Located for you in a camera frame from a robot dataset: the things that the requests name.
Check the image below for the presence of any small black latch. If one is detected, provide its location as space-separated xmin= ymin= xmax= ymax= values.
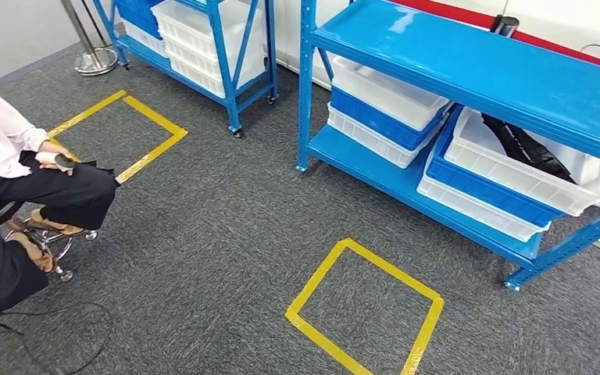
xmin=490 ymin=14 xmax=520 ymax=38

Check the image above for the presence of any blue metal shelf rack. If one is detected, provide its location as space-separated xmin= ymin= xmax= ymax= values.
xmin=295 ymin=0 xmax=600 ymax=292
xmin=91 ymin=0 xmax=280 ymax=139

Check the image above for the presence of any person's hand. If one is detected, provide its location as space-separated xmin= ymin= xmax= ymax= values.
xmin=34 ymin=141 xmax=76 ymax=177

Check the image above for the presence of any black plastic car part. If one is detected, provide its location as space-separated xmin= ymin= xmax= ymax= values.
xmin=480 ymin=113 xmax=577 ymax=184

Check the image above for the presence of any chrome wheeled stool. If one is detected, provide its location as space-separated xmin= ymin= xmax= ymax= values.
xmin=0 ymin=202 xmax=99 ymax=283

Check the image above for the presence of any large white plastic crate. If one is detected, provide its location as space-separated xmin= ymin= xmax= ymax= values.
xmin=151 ymin=0 xmax=267 ymax=79
xmin=167 ymin=52 xmax=267 ymax=99

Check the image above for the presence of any thin black floor cable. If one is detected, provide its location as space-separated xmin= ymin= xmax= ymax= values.
xmin=0 ymin=302 xmax=115 ymax=375

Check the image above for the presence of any steel stanchion post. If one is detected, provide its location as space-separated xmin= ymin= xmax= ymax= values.
xmin=60 ymin=0 xmax=120 ymax=77

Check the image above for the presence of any person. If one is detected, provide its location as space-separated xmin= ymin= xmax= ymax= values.
xmin=0 ymin=72 xmax=121 ymax=324

